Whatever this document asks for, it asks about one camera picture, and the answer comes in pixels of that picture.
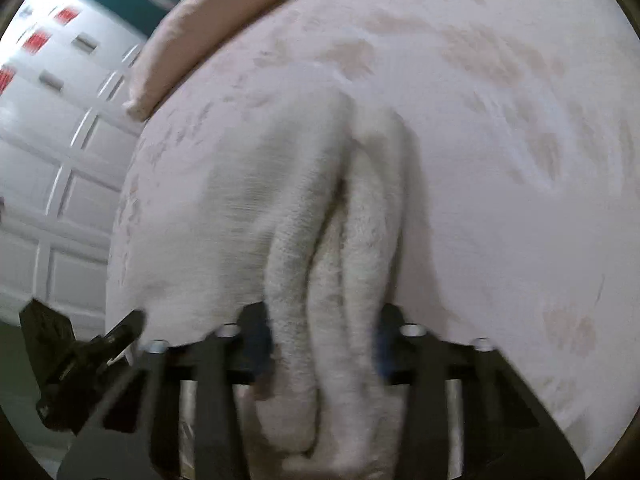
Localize butterfly print bed blanket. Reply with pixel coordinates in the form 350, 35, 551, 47
105, 0, 640, 480

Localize white fluffy small cloth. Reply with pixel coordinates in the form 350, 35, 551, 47
200, 90, 423, 480

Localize white panelled wardrobe doors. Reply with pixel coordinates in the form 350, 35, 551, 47
0, 0, 151, 333

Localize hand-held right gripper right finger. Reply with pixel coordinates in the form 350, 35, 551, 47
372, 302, 586, 480

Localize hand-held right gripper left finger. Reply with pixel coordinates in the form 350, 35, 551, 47
56, 302, 275, 480

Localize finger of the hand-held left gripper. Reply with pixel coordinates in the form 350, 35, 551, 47
97, 309, 147, 361

